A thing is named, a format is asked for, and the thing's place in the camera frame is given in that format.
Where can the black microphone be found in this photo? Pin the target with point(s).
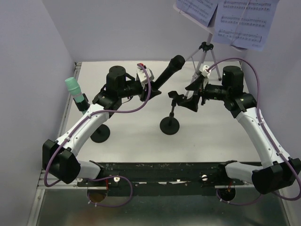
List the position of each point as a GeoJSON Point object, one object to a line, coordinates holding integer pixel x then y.
{"type": "Point", "coordinates": [175, 64]}

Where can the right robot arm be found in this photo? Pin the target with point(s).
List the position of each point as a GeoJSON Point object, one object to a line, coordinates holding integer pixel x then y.
{"type": "Point", "coordinates": [278, 169]}

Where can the black mic stand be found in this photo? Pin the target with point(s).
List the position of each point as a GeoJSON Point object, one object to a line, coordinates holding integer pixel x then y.
{"type": "Point", "coordinates": [170, 125]}
{"type": "Point", "coordinates": [101, 134]}

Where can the green microphone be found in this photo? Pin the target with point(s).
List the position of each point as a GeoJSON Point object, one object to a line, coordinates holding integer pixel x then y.
{"type": "Point", "coordinates": [79, 98]}

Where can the black mounting rail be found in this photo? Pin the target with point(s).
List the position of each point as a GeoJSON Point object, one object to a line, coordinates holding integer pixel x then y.
{"type": "Point", "coordinates": [160, 179]}

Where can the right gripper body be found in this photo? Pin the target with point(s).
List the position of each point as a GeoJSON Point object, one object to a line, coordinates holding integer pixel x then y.
{"type": "Point", "coordinates": [205, 93]}

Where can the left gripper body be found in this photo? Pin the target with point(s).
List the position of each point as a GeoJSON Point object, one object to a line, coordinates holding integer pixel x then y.
{"type": "Point", "coordinates": [144, 95]}

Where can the aluminium frame rail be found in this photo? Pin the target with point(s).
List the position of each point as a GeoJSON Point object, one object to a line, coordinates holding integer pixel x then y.
{"type": "Point", "coordinates": [39, 194]}

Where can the right sheet music page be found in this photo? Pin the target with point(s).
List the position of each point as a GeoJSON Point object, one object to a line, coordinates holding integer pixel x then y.
{"type": "Point", "coordinates": [244, 24]}

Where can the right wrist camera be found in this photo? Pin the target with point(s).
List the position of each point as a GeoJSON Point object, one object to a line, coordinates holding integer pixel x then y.
{"type": "Point", "coordinates": [204, 74]}

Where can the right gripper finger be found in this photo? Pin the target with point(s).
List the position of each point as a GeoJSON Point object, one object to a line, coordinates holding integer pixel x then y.
{"type": "Point", "coordinates": [191, 103]}
{"type": "Point", "coordinates": [195, 84]}

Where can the white music stand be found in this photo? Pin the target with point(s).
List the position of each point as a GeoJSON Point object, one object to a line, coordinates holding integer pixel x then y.
{"type": "Point", "coordinates": [205, 46]}

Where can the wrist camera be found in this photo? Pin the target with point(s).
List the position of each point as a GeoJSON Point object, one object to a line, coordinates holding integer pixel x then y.
{"type": "Point", "coordinates": [143, 74]}
{"type": "Point", "coordinates": [204, 74]}

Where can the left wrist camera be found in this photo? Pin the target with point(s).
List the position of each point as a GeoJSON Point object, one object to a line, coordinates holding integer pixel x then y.
{"type": "Point", "coordinates": [143, 74]}

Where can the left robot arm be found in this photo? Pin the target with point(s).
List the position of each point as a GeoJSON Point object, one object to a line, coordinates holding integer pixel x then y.
{"type": "Point", "coordinates": [59, 157]}

